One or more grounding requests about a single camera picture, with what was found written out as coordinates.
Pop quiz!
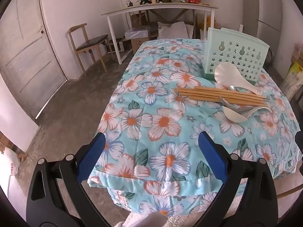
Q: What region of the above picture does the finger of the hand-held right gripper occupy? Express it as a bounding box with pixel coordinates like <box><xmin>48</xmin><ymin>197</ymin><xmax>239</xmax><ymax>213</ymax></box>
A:
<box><xmin>295</xmin><ymin>130</ymin><xmax>303</xmax><ymax>157</ymax></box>

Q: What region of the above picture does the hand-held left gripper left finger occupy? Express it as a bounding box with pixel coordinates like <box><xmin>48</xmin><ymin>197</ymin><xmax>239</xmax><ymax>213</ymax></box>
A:
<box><xmin>26</xmin><ymin>132</ymin><xmax>112</xmax><ymax>227</ymax></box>

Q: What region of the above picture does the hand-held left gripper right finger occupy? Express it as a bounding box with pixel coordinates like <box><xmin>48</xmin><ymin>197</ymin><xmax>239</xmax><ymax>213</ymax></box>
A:
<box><xmin>198</xmin><ymin>131</ymin><xmax>278</xmax><ymax>227</ymax></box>

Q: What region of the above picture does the white ceramic soup spoon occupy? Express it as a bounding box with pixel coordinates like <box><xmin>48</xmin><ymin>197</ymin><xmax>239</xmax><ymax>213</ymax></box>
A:
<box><xmin>222</xmin><ymin>106</ymin><xmax>273</xmax><ymax>124</ymax></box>

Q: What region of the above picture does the bundle of wooden chopsticks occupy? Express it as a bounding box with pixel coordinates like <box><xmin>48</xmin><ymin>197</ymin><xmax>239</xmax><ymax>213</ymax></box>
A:
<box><xmin>173</xmin><ymin>88</ymin><xmax>269</xmax><ymax>106</ymax></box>

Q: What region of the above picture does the white plastic rice paddle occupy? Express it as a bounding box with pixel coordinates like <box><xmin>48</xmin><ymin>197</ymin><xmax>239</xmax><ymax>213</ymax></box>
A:
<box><xmin>214</xmin><ymin>63</ymin><xmax>261</xmax><ymax>95</ymax></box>

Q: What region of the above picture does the green perforated utensil holder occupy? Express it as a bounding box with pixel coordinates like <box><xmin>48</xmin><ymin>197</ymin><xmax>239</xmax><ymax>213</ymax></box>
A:
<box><xmin>203</xmin><ymin>27</ymin><xmax>270</xmax><ymax>86</ymax></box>

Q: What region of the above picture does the yellow and white rice sack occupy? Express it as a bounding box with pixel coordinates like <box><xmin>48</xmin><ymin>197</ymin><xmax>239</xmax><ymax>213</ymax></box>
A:
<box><xmin>279</xmin><ymin>61</ymin><xmax>303</xmax><ymax>101</ymax></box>

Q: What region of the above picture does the floral light blue blanket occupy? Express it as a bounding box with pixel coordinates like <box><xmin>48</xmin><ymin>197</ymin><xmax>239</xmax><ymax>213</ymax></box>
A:
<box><xmin>87</xmin><ymin>38</ymin><xmax>303</xmax><ymax>218</ymax></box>

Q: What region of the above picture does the white woven sack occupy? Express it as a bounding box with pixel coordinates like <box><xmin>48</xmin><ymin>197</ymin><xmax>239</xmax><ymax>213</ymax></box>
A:
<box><xmin>0</xmin><ymin>147</ymin><xmax>21</xmax><ymax>177</ymax></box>

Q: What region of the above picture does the large cardboard box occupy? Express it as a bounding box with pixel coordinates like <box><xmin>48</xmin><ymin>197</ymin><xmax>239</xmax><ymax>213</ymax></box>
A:
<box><xmin>290</xmin><ymin>41</ymin><xmax>303</xmax><ymax>64</ymax></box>

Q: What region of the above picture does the wooden chair with dark seat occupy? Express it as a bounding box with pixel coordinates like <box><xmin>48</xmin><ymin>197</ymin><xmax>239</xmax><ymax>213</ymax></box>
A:
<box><xmin>68</xmin><ymin>24</ymin><xmax>111</xmax><ymax>73</ymax></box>

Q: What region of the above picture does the white panelled door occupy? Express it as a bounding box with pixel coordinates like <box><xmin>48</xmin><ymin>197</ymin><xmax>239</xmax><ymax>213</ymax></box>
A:
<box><xmin>0</xmin><ymin>0</ymin><xmax>68</xmax><ymax>120</ymax></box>

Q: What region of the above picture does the silver refrigerator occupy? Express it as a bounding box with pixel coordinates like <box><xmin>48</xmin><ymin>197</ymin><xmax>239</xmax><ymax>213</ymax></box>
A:
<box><xmin>257</xmin><ymin>0</ymin><xmax>284</xmax><ymax>52</ymax></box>

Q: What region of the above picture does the white stuffed sack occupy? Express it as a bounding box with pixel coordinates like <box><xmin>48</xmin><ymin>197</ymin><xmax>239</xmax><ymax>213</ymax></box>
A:
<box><xmin>157</xmin><ymin>21</ymin><xmax>190</xmax><ymax>40</ymax></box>

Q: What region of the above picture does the yellow plastic bag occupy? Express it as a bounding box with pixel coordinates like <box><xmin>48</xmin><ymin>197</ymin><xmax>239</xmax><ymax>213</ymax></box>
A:
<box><xmin>204</xmin><ymin>15</ymin><xmax>215</xmax><ymax>30</ymax></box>

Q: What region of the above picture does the white-framed table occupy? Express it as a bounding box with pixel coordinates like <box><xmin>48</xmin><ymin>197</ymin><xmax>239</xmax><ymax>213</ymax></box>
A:
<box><xmin>101</xmin><ymin>3</ymin><xmax>219</xmax><ymax>64</ymax></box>

